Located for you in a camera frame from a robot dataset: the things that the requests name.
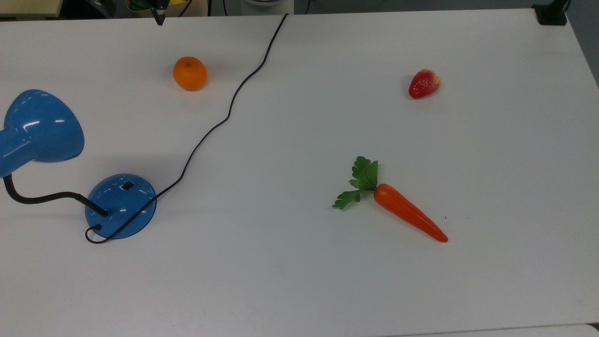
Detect black lamp power cable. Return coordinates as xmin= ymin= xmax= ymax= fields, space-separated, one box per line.
xmin=85 ymin=13 xmax=289 ymax=244

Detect yellow green background object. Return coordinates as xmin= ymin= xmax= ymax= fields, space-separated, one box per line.
xmin=126 ymin=0 xmax=193 ymax=17

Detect orange toy fruit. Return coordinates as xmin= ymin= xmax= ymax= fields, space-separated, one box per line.
xmin=173 ymin=57 xmax=208 ymax=92

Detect blue desk lamp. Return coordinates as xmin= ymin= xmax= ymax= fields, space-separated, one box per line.
xmin=0 ymin=89 xmax=157 ymax=240

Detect white round background object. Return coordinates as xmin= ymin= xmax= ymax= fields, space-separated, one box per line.
xmin=242 ymin=0 xmax=295 ymax=15

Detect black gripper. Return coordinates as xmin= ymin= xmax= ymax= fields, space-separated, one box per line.
xmin=148 ymin=0 xmax=169 ymax=26

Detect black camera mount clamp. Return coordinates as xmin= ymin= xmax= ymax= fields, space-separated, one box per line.
xmin=533 ymin=0 xmax=570 ymax=26

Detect beige wooden furniture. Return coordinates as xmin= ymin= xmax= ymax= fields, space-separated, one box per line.
xmin=0 ymin=0 xmax=64 ymax=19

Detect orange toy carrot green leaves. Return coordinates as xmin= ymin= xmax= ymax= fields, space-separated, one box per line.
xmin=332 ymin=156 xmax=449 ymax=243

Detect red bitten apple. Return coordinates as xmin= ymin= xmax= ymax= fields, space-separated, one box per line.
xmin=408 ymin=68 xmax=441 ymax=99

